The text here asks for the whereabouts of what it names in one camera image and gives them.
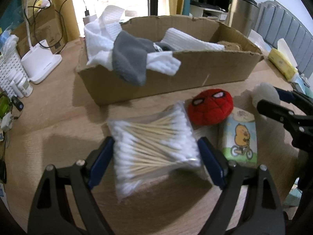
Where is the white waffle knit towel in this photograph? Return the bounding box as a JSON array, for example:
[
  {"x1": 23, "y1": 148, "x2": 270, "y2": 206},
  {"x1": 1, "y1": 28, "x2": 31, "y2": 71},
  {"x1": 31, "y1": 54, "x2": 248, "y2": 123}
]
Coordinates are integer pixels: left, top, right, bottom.
[{"x1": 161, "y1": 28, "x2": 225, "y2": 52}]

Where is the cotton swab bag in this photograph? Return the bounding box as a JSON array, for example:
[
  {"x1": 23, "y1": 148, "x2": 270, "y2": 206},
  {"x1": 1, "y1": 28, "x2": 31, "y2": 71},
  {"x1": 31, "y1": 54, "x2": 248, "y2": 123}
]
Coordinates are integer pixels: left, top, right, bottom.
[{"x1": 107, "y1": 102, "x2": 203, "y2": 200}]

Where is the black charger cable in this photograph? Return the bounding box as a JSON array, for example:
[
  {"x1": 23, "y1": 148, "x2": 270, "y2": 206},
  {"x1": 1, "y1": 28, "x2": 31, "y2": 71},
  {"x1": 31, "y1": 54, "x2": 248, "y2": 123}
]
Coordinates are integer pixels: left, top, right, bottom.
[{"x1": 24, "y1": 0, "x2": 91, "y2": 50}]

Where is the yellow tissue pack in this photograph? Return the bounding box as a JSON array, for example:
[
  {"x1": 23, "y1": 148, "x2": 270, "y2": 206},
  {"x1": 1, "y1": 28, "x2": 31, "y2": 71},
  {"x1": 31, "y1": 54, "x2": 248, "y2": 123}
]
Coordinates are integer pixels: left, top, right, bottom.
[{"x1": 268, "y1": 38, "x2": 299, "y2": 82}]

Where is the red spiderman plush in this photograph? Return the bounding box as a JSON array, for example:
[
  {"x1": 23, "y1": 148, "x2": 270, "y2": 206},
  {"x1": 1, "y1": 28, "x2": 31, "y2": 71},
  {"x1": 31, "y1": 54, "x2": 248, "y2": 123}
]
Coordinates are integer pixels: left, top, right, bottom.
[{"x1": 187, "y1": 89, "x2": 233, "y2": 126}]

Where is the grey padded headboard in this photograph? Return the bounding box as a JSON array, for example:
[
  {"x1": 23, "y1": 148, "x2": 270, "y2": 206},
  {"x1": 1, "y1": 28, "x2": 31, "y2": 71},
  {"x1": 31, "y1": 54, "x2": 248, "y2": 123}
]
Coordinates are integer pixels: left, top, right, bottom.
[{"x1": 254, "y1": 1, "x2": 312, "y2": 78}]

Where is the white desk lamp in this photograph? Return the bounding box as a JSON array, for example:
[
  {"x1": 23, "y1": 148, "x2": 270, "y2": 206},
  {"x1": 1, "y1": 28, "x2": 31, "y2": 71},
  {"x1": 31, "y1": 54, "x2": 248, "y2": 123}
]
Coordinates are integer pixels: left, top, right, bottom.
[{"x1": 21, "y1": 0, "x2": 62, "y2": 84}]

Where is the cartoon tissue packet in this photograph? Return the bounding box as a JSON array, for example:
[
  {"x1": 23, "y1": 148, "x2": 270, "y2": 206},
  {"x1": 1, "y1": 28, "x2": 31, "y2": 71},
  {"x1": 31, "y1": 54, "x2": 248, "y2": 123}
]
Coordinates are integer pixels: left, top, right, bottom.
[{"x1": 219, "y1": 107, "x2": 257, "y2": 167}]

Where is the brown loofah sponge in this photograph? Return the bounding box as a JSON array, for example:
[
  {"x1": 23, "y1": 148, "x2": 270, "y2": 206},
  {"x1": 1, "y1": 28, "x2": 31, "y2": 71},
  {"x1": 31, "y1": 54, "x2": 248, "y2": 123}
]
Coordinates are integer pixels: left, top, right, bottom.
[{"x1": 217, "y1": 41, "x2": 242, "y2": 51}]

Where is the white pill bottle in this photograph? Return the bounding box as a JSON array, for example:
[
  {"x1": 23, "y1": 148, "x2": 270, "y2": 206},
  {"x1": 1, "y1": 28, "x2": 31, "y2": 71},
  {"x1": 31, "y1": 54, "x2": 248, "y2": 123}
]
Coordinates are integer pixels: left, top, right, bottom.
[{"x1": 17, "y1": 77, "x2": 33, "y2": 97}]

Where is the clear plastic bag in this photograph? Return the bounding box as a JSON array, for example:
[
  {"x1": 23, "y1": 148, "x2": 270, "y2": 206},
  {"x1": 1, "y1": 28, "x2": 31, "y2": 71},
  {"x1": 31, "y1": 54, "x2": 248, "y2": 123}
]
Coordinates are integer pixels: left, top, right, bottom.
[{"x1": 248, "y1": 30, "x2": 272, "y2": 55}]

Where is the white perforated basket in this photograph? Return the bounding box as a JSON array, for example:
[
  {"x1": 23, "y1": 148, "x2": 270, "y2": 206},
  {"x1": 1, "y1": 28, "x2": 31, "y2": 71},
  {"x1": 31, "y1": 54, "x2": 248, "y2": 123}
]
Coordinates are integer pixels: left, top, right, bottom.
[{"x1": 0, "y1": 48, "x2": 29, "y2": 98}]

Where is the brown cardboard box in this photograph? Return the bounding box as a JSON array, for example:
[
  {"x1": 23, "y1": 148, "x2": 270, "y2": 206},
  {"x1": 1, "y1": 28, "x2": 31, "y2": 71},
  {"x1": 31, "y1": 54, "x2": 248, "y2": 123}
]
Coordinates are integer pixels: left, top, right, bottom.
[{"x1": 76, "y1": 16, "x2": 263, "y2": 106}]

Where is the white cloth on box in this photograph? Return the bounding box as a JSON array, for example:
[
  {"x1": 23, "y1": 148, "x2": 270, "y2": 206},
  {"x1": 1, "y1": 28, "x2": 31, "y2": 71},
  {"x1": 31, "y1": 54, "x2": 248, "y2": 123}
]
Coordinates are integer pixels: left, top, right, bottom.
[{"x1": 84, "y1": 5, "x2": 181, "y2": 84}]

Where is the stainless steel tumbler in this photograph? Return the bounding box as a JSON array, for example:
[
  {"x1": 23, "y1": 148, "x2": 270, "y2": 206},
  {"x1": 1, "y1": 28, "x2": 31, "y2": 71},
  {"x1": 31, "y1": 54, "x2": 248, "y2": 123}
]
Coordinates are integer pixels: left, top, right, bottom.
[{"x1": 225, "y1": 0, "x2": 259, "y2": 37}]

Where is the grey sock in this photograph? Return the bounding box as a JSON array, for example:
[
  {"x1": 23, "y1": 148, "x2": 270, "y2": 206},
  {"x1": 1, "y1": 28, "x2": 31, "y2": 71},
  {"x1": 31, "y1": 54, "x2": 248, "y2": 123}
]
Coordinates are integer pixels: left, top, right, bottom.
[{"x1": 112, "y1": 30, "x2": 181, "y2": 87}]

